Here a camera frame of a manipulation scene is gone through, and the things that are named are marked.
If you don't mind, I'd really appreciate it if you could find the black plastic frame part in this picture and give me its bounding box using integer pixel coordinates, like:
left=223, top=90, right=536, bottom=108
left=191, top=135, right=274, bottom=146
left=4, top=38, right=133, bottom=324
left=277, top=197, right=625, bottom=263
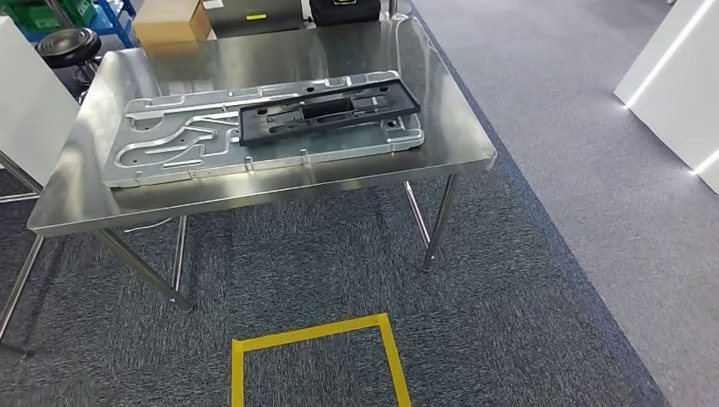
left=237, top=77, right=422, bottom=148

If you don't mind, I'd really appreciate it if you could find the stainless steel workbench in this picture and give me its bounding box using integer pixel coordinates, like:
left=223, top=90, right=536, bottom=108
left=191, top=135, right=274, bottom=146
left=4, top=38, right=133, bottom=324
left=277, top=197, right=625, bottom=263
left=0, top=16, right=499, bottom=345

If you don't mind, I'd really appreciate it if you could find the black carry bag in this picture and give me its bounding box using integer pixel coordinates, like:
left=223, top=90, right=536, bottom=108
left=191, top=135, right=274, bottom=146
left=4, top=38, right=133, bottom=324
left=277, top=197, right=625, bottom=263
left=309, top=0, right=383, bottom=27

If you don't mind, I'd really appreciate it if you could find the stamped grey metal panel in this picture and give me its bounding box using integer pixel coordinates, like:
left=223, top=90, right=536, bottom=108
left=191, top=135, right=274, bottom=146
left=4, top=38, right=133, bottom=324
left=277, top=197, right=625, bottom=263
left=102, top=70, right=426, bottom=189

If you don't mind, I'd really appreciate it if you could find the grey metal case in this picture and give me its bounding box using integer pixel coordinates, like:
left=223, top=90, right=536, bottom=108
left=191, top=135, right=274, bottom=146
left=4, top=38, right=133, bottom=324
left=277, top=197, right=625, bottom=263
left=203, top=0, right=309, bottom=39

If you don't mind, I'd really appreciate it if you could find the brown cardboard box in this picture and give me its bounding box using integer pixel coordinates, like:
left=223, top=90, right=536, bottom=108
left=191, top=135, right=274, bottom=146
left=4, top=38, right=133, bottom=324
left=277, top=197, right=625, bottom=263
left=132, top=0, right=213, bottom=49

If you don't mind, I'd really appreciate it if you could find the white lit display stand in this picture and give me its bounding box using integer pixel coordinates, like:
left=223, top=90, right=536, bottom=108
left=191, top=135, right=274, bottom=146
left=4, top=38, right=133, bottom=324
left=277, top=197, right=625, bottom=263
left=613, top=0, right=719, bottom=195

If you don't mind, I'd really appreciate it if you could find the black round stool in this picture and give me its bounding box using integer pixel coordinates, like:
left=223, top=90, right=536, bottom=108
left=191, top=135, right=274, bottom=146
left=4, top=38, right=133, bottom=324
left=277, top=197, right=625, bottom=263
left=36, top=28, right=103, bottom=91

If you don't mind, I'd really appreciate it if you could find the white partition panel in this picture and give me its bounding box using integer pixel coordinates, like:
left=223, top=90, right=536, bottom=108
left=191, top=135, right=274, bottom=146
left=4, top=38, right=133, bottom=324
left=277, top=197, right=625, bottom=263
left=0, top=15, right=81, bottom=187

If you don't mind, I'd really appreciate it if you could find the stainless steel table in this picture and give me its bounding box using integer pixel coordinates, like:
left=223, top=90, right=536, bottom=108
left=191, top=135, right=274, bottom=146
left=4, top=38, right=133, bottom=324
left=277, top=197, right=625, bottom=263
left=0, top=148, right=44, bottom=204

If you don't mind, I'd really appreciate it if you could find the green plastic bin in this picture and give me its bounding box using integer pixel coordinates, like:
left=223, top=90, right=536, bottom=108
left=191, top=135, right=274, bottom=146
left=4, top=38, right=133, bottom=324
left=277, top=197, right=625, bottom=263
left=0, top=0, right=97, bottom=35

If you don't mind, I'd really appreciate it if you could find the white floor cable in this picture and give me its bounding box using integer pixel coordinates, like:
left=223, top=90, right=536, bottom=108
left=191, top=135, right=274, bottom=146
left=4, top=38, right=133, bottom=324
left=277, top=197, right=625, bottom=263
left=123, top=217, right=173, bottom=234

